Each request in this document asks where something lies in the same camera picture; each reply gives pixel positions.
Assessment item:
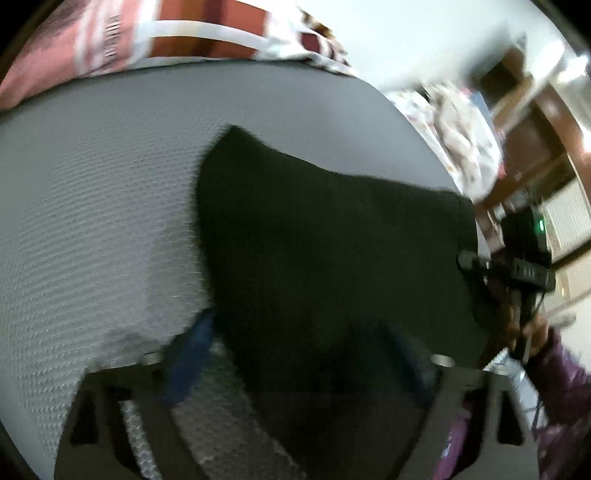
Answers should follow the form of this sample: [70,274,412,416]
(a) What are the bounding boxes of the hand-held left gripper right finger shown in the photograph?
[392,327,542,480]

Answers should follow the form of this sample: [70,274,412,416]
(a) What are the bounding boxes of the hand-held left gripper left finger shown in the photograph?
[54,308,217,480]

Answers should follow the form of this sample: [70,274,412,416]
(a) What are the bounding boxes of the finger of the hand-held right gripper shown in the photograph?
[457,249,557,292]

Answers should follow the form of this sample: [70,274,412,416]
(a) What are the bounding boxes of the black pants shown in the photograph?
[196,124,494,480]

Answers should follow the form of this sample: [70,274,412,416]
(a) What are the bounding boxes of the person's right forearm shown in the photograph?
[522,329,591,480]

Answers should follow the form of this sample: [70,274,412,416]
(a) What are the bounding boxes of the person's right hand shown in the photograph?
[490,281,551,366]

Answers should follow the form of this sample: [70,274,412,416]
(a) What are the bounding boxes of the white radiator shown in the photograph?
[540,178,591,260]

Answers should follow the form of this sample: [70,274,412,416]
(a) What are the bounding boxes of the white floral quilt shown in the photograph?
[385,80,505,203]

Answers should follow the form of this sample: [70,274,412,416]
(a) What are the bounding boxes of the brown wooden cabinet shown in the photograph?
[471,44,591,219]

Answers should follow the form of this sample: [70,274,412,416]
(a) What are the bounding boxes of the grey textured blanket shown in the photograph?
[0,60,472,480]

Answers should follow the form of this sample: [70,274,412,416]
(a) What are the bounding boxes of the red white plaid cloth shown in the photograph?
[0,0,360,112]

